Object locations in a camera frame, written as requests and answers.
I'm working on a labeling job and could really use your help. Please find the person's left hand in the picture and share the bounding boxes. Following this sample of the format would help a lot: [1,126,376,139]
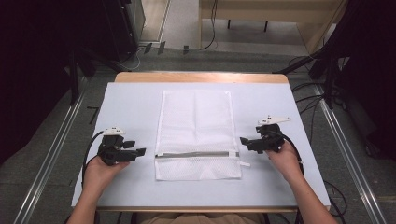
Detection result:
[83,154,131,195]

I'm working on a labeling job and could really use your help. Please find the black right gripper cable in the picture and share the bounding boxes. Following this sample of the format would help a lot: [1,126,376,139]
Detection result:
[270,130,305,175]

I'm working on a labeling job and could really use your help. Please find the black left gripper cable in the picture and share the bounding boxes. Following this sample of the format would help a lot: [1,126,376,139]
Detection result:
[81,130,105,188]

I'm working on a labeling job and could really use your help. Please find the black floor cables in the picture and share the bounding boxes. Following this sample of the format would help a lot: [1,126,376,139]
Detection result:
[288,55,348,218]

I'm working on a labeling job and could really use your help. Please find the metal floor rail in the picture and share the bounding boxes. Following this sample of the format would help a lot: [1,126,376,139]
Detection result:
[12,77,90,224]
[312,83,389,224]

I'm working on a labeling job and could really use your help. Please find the black cabinet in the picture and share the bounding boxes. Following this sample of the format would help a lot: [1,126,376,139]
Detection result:
[90,0,147,63]

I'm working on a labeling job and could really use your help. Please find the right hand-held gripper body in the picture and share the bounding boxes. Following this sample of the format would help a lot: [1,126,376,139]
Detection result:
[247,115,292,155]

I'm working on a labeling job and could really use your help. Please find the person's right hand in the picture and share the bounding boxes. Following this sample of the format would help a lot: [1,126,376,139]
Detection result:
[265,140,304,185]

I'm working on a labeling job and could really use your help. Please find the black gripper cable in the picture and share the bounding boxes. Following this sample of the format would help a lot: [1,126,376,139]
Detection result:
[270,130,305,175]
[81,130,105,188]

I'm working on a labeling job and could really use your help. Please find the wooden table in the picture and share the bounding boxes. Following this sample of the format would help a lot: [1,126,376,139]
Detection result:
[96,72,331,214]

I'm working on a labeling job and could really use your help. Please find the black hanging cable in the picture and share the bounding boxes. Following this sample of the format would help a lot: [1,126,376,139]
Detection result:
[199,0,219,51]

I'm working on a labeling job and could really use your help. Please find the white mesh laundry bag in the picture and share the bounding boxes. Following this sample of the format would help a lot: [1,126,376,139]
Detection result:
[154,89,251,182]

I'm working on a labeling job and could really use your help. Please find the light wooden bench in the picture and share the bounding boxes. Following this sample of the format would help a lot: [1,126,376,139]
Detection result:
[199,0,349,54]

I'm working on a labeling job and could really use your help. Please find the light blue table mat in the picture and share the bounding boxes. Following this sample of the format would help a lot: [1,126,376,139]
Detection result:
[71,81,332,209]

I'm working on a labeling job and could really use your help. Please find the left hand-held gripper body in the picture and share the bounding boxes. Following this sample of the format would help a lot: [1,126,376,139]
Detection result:
[97,127,139,166]

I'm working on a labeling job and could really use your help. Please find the black stand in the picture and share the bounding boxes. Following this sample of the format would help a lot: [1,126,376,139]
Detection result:
[273,46,347,110]
[64,46,129,106]

